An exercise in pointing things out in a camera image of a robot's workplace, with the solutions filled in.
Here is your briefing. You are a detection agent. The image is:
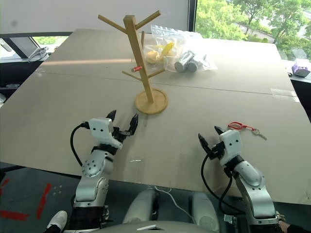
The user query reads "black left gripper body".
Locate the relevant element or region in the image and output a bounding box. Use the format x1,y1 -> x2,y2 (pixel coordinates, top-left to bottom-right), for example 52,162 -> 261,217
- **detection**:
111,126 -> 131,144

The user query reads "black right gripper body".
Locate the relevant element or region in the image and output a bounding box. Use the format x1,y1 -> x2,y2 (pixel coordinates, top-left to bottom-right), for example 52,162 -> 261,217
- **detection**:
208,141 -> 225,160

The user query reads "red carabiner key clip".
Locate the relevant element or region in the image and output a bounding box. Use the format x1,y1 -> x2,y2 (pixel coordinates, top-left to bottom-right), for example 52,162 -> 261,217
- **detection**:
227,121 -> 255,131

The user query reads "silver rounded robot shell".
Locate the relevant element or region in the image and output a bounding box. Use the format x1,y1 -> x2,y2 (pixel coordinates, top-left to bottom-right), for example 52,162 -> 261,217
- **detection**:
121,189 -> 159,224
191,192 -> 220,233

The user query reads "grey cylinder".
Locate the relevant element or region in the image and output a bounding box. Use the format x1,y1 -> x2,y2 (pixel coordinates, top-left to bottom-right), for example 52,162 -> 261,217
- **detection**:
188,59 -> 204,74
173,51 -> 195,73

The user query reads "beige round ball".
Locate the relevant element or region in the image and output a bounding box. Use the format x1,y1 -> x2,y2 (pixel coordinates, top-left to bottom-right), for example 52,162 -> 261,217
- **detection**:
146,50 -> 163,65

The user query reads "clear bag with grey cylinders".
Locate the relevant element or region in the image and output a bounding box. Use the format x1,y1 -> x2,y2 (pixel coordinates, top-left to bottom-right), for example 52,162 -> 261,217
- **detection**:
163,36 -> 218,74

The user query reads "clear tape strip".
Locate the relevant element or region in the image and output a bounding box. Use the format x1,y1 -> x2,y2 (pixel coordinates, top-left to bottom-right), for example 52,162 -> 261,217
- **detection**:
270,87 -> 298,99

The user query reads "wooden branch rack stand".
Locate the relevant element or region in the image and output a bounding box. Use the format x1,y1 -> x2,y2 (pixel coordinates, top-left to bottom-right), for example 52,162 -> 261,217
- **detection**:
98,10 -> 169,115

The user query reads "yellow plastic toy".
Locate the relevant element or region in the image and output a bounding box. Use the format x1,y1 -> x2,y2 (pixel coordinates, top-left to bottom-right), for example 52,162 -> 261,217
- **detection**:
155,41 -> 176,57

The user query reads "black side desk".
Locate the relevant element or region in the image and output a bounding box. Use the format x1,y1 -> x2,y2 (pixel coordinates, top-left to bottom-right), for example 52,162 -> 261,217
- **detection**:
281,57 -> 311,122

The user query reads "clear bag with yellow toys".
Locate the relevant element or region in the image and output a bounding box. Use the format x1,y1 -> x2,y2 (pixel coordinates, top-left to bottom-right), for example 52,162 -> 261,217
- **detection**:
145,24 -> 204,71

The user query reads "grey robot chest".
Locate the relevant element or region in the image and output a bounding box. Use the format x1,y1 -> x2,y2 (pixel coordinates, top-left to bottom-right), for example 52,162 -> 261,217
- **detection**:
96,219 -> 214,233

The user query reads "purple package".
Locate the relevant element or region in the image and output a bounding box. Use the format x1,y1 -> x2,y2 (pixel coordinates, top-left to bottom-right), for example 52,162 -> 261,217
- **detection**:
292,60 -> 311,79

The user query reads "white shoe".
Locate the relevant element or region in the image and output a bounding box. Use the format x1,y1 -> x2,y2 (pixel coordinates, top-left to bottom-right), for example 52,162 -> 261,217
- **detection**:
46,210 -> 68,232

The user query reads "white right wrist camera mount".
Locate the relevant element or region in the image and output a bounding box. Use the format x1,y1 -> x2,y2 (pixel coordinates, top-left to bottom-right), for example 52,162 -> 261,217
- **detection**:
219,130 -> 243,166

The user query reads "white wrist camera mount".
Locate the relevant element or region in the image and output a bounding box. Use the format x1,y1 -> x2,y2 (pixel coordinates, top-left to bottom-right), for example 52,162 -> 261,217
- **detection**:
88,117 -> 123,149
219,130 -> 243,166

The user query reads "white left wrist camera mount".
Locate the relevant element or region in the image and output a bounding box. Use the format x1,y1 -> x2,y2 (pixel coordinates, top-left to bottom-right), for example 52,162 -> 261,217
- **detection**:
88,117 -> 123,149

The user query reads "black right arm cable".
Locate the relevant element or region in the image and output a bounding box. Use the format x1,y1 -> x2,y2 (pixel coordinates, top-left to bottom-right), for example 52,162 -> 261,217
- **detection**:
201,153 -> 244,216

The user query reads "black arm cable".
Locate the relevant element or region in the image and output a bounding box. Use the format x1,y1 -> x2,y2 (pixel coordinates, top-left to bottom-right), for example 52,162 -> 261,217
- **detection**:
70,122 -> 90,167
201,153 -> 244,216

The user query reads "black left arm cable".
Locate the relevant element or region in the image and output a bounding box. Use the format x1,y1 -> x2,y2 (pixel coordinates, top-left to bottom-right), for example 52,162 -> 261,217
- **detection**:
70,122 -> 90,167

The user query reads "thin white cable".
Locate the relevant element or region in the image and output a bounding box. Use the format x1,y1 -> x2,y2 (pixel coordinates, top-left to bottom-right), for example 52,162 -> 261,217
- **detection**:
154,186 -> 195,224

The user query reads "white cable bundle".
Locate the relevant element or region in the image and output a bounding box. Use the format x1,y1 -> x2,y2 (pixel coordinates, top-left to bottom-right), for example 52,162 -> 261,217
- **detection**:
28,47 -> 50,63

